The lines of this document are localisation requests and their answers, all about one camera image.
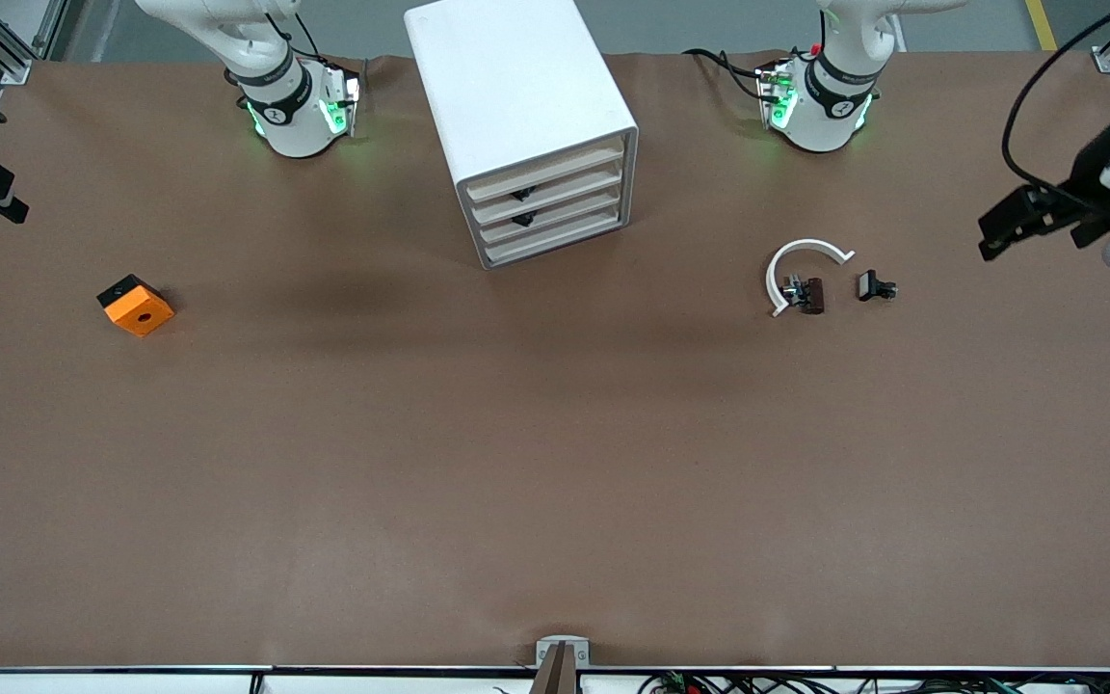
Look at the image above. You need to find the orange and black box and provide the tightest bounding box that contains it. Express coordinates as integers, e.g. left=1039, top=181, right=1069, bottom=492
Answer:
left=96, top=274, right=175, bottom=338

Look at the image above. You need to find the brown small component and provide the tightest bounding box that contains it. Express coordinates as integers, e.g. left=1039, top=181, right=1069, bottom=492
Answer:
left=782, top=276, right=827, bottom=315

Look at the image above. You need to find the white curved plastic ring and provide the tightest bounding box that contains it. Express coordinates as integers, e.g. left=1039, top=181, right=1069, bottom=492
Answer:
left=766, top=238, right=856, bottom=318

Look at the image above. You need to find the black cable on table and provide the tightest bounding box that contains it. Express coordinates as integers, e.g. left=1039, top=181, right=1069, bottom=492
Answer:
left=683, top=47, right=770, bottom=86

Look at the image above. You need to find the grey metal table bracket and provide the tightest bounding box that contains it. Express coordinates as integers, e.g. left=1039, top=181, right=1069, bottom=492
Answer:
left=531, top=635, right=592, bottom=694

